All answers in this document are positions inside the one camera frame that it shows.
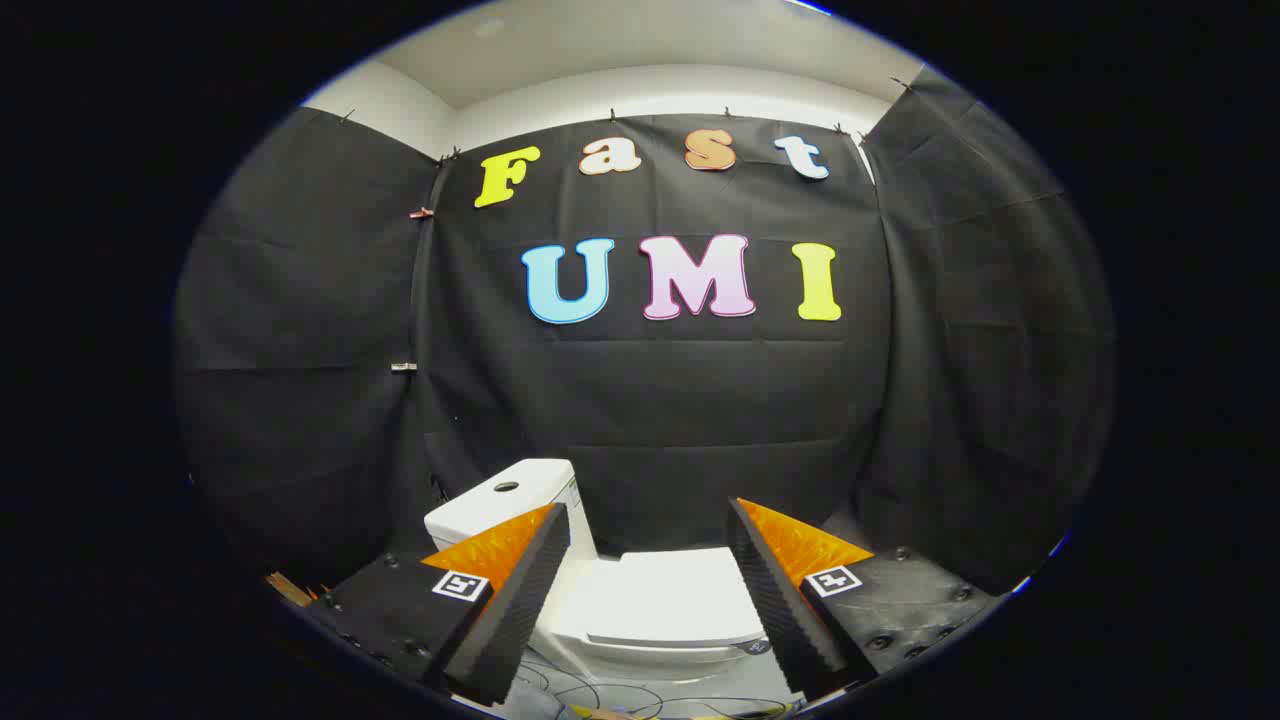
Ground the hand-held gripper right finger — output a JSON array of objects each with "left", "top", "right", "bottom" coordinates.
[{"left": 727, "top": 498, "right": 1006, "bottom": 701}]

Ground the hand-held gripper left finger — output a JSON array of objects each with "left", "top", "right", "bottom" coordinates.
[{"left": 300, "top": 503, "right": 571, "bottom": 707}]

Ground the white toilet lid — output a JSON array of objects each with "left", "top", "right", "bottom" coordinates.
[{"left": 588, "top": 547, "right": 771, "bottom": 656}]

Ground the white ceramic toilet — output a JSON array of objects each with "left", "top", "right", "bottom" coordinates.
[{"left": 424, "top": 459, "right": 776, "bottom": 693}]

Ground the black backdrop cloth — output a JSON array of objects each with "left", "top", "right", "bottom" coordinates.
[{"left": 172, "top": 68, "right": 1116, "bottom": 596}]

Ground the wooden board piece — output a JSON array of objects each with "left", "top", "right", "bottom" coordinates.
[{"left": 264, "top": 571, "right": 317, "bottom": 608}]

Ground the black floor cable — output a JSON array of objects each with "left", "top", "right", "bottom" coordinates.
[{"left": 512, "top": 652, "right": 793, "bottom": 720}]

